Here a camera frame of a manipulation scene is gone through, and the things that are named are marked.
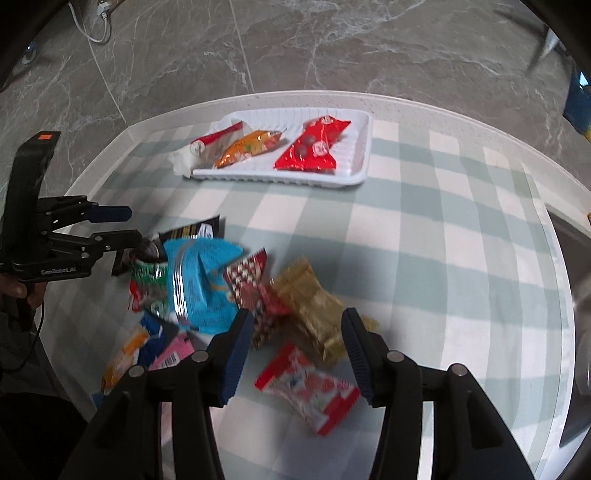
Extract stainless steel sink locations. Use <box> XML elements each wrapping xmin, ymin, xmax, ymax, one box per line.
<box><xmin>547</xmin><ymin>203</ymin><xmax>591</xmax><ymax>453</ymax></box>

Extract green snack packet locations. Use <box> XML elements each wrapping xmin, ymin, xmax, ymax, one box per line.
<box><xmin>128</xmin><ymin>258</ymin><xmax>174</xmax><ymax>315</ymax></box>

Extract red white candy packet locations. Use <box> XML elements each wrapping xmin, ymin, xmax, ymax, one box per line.
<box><xmin>255</xmin><ymin>342</ymin><xmax>362</xmax><ymax>437</ymax></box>

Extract light blue snack packet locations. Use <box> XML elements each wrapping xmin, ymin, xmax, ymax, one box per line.
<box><xmin>164</xmin><ymin>237</ymin><xmax>245</xmax><ymax>335</ymax></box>

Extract green white checkered tablecloth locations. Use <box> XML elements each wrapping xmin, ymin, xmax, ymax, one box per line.
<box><xmin>41</xmin><ymin>97</ymin><xmax>573</xmax><ymax>480</ymax></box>

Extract large red snack packet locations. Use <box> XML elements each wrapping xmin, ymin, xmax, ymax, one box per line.
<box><xmin>274</xmin><ymin>115</ymin><xmax>352</xmax><ymax>175</ymax></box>

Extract gold snack packet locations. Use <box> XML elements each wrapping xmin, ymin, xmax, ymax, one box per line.
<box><xmin>270</xmin><ymin>257</ymin><xmax>379</xmax><ymax>367</ymax></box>

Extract red checkered snack packet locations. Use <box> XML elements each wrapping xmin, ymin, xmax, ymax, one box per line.
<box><xmin>223</xmin><ymin>248</ymin><xmax>293</xmax><ymax>349</ymax></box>

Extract blue and yellow object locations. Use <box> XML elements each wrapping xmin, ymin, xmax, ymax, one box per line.
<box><xmin>563</xmin><ymin>65</ymin><xmax>591</xmax><ymax>139</ymax></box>

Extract long red white snack packet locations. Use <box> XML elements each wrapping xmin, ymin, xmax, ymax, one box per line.
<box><xmin>189</xmin><ymin>121</ymin><xmax>245</xmax><ymax>160</ymax></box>

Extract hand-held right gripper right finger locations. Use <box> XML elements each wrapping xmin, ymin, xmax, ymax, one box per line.
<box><xmin>341</xmin><ymin>307</ymin><xmax>536</xmax><ymax>480</ymax></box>

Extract blue orange snack packet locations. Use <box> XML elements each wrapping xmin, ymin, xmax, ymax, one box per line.
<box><xmin>92</xmin><ymin>311</ymin><xmax>181</xmax><ymax>407</ymax></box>

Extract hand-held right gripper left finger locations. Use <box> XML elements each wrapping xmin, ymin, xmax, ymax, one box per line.
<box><xmin>69</xmin><ymin>308</ymin><xmax>256</xmax><ymax>480</ymax></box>

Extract white plastic tray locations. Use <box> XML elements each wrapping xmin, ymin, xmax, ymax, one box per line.
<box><xmin>191</xmin><ymin>110</ymin><xmax>374</xmax><ymax>188</ymax></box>

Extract grey metal stand legs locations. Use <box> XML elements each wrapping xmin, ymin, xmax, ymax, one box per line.
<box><xmin>494</xmin><ymin>7</ymin><xmax>571</xmax><ymax>75</ymax></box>

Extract white cable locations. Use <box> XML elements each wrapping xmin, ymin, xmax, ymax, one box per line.
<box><xmin>68</xmin><ymin>0</ymin><xmax>113</xmax><ymax>44</ymax></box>

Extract black snack packet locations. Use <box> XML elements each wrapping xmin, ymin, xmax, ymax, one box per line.
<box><xmin>112</xmin><ymin>215</ymin><xmax>226</xmax><ymax>277</ymax></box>

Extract pink snack packet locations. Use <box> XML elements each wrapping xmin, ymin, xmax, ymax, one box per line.
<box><xmin>148</xmin><ymin>331</ymin><xmax>197</xmax><ymax>372</ymax></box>

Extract person's dark clothing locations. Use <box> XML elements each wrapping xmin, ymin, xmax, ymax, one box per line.
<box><xmin>0</xmin><ymin>295</ymin><xmax>100</xmax><ymax>480</ymax></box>

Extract person's left hand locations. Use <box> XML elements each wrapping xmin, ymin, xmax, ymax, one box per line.
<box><xmin>0</xmin><ymin>277</ymin><xmax>47</xmax><ymax>308</ymax></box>

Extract black cable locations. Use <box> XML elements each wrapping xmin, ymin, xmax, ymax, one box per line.
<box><xmin>0</xmin><ymin>302</ymin><xmax>45</xmax><ymax>376</ymax></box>

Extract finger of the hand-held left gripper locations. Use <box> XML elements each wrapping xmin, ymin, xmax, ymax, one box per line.
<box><xmin>39</xmin><ymin>196</ymin><xmax>133</xmax><ymax>232</ymax></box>
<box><xmin>46</xmin><ymin>228</ymin><xmax>143</xmax><ymax>265</ymax></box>

